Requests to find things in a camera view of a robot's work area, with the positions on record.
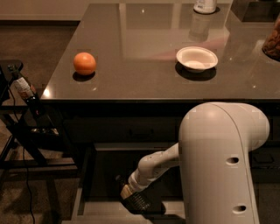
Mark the right cabinet drawers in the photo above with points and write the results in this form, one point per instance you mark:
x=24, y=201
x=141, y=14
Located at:
x=265, y=161

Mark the jar of nuts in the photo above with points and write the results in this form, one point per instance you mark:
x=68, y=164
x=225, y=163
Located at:
x=271, y=46

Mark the white bowl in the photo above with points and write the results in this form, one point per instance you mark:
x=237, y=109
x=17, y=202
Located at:
x=196, y=59

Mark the orange ball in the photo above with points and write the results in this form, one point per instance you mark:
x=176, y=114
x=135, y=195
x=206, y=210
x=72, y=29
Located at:
x=84, y=63

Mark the open middle drawer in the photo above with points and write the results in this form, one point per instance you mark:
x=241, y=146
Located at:
x=98, y=201

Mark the closed top drawer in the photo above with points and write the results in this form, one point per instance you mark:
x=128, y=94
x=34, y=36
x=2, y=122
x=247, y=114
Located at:
x=122, y=129

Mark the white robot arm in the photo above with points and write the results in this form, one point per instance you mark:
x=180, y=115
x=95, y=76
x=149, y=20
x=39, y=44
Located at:
x=212, y=152

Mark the clear plastic water bottle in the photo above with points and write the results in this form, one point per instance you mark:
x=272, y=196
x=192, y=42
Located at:
x=137, y=203

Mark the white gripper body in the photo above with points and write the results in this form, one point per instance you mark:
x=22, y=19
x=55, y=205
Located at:
x=133, y=182

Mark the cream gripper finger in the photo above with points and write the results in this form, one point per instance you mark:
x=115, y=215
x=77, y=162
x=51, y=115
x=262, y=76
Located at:
x=126, y=192

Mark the dark wine bottle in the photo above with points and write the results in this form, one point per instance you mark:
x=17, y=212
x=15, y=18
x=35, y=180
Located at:
x=27, y=91

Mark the white container on counter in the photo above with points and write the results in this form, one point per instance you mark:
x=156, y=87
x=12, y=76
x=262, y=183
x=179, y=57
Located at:
x=205, y=6

